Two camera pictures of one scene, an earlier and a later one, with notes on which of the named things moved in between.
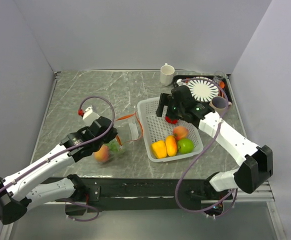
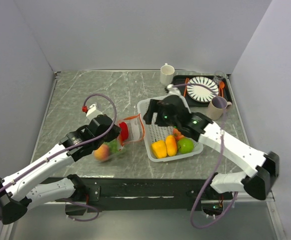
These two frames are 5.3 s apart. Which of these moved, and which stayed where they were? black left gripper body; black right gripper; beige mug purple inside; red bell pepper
Moved: black right gripper; red bell pepper
Stayed: black left gripper body; beige mug purple inside
